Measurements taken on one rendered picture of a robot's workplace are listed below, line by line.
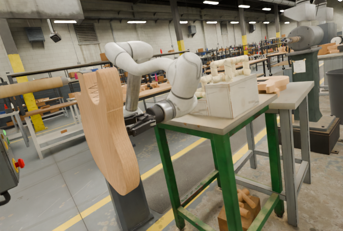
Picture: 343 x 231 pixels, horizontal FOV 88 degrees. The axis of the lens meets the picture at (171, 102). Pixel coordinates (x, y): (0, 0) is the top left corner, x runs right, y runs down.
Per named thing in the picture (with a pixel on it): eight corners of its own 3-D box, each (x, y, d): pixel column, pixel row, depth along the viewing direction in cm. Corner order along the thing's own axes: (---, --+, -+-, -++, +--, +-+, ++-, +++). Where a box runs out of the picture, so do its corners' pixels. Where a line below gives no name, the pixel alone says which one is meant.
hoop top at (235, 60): (228, 65, 81) (227, 58, 81) (222, 66, 84) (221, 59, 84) (249, 59, 93) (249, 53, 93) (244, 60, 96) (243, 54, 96)
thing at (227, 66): (230, 82, 83) (228, 62, 81) (224, 82, 86) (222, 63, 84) (234, 80, 85) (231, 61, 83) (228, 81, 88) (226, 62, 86)
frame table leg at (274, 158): (282, 220, 128) (272, 100, 110) (274, 216, 132) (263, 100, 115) (285, 215, 131) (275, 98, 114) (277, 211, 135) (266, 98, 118)
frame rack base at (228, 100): (234, 119, 83) (229, 83, 80) (208, 116, 95) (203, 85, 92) (259, 103, 100) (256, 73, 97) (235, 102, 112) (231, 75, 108)
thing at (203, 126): (243, 267, 90) (222, 129, 75) (170, 210, 134) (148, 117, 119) (286, 195, 127) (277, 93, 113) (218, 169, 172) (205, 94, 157)
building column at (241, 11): (248, 66, 1501) (240, -10, 1385) (244, 67, 1533) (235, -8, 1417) (250, 65, 1526) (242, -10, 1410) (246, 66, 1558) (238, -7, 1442)
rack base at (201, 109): (209, 116, 95) (206, 100, 93) (188, 113, 107) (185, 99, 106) (236, 102, 111) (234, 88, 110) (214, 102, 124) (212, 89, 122)
